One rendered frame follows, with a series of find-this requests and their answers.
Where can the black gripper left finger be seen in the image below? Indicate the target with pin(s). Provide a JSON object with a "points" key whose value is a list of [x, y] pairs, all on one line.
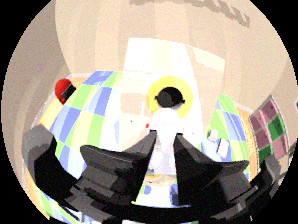
{"points": [[131, 164]]}

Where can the white square tray with dark rim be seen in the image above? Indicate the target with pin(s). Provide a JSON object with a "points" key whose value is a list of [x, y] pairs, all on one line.
{"points": [[80, 217]]}

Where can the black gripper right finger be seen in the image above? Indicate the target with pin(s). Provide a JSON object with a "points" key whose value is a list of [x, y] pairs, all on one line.
{"points": [[196, 172]]}

